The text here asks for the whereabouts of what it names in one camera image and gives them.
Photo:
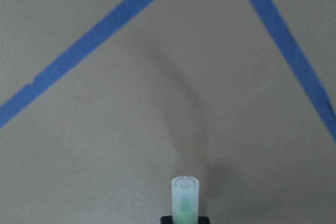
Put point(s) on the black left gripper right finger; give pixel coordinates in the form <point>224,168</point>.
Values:
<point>203,220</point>

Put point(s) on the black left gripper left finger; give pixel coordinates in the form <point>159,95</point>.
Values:
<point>166,220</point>

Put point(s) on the green highlighter pen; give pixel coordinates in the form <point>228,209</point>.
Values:
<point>185,199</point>

